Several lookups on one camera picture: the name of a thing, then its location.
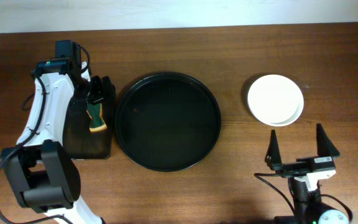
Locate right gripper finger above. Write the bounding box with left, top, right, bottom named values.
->
left=316, top=123, right=341, bottom=158
left=265, top=129, right=282, bottom=170

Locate green and yellow sponge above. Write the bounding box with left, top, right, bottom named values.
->
left=86, top=103, right=107, bottom=133

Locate white plate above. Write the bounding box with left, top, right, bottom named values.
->
left=247, top=75, right=305, bottom=122

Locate light grey plate bottom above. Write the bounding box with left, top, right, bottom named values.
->
left=260, top=101, right=304, bottom=127

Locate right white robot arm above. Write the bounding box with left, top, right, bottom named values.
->
left=265, top=123, right=353, bottom=223

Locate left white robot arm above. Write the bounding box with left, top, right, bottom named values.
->
left=0, top=40, right=116, bottom=223

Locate rectangular black tray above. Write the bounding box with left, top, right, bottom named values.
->
left=61, top=77, right=116, bottom=160

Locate round black serving tray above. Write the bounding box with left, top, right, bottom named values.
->
left=114, top=72, right=221, bottom=172

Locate right black cable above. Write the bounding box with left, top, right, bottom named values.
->
left=253, top=172, right=354, bottom=223

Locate black cable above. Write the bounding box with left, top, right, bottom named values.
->
left=0, top=45, right=91, bottom=224
left=253, top=172, right=354, bottom=223

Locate left black cable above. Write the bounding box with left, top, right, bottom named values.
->
left=0, top=45, right=91, bottom=224

